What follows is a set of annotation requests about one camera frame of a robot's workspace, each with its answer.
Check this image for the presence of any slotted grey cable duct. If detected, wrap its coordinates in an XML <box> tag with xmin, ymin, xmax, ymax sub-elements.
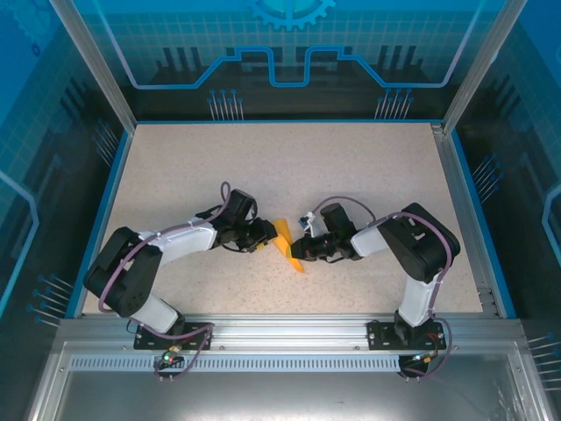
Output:
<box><xmin>69</xmin><ymin>355</ymin><xmax>404</xmax><ymax>372</ymax></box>

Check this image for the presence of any aluminium frame post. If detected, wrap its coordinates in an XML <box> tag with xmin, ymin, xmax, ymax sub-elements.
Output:
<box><xmin>442</xmin><ymin>0</ymin><xmax>529</xmax><ymax>135</ymax></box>
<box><xmin>47</xmin><ymin>0</ymin><xmax>137</xmax><ymax>132</ymax></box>

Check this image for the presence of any metal bottom tray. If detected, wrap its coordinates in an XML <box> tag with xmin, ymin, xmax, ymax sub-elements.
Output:
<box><xmin>25</xmin><ymin>341</ymin><xmax>556</xmax><ymax>421</ymax></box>

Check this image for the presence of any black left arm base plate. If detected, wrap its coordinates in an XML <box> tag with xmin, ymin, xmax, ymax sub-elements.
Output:
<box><xmin>133</xmin><ymin>322</ymin><xmax>216</xmax><ymax>352</ymax></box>

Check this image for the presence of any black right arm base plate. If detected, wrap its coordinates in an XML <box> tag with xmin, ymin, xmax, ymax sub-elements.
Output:
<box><xmin>366</xmin><ymin>319</ymin><xmax>444</xmax><ymax>351</ymax></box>

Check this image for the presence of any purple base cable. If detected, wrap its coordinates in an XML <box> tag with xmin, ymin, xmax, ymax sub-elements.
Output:
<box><xmin>126</xmin><ymin>319</ymin><xmax>216</xmax><ymax>383</ymax></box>
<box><xmin>396</xmin><ymin>315</ymin><xmax>455</xmax><ymax>381</ymax></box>

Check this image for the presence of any aluminium side rail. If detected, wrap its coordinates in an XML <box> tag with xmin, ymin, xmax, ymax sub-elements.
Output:
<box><xmin>431</xmin><ymin>122</ymin><xmax>503</xmax><ymax>317</ymax></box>

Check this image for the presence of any long aluminium base rail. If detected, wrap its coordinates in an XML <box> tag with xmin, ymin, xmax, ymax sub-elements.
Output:
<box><xmin>56</xmin><ymin>313</ymin><xmax>525</xmax><ymax>352</ymax></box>

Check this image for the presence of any blue table edge strip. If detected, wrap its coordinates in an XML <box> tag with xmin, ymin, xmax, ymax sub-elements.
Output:
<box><xmin>65</xmin><ymin>129</ymin><xmax>135</xmax><ymax>319</ymax></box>
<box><xmin>450</xmin><ymin>130</ymin><xmax>519</xmax><ymax>319</ymax></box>

